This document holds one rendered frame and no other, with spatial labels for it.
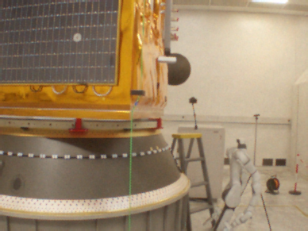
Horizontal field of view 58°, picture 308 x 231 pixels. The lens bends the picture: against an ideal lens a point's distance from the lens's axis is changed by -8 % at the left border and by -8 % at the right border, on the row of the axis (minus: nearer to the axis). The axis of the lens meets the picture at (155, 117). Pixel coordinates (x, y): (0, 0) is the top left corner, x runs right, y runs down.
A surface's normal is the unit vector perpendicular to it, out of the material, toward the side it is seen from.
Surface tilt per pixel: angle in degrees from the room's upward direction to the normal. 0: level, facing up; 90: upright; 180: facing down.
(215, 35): 90
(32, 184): 62
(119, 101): 95
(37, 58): 90
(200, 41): 90
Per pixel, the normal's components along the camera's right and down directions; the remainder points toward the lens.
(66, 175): 0.24, -0.44
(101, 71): -0.13, 0.01
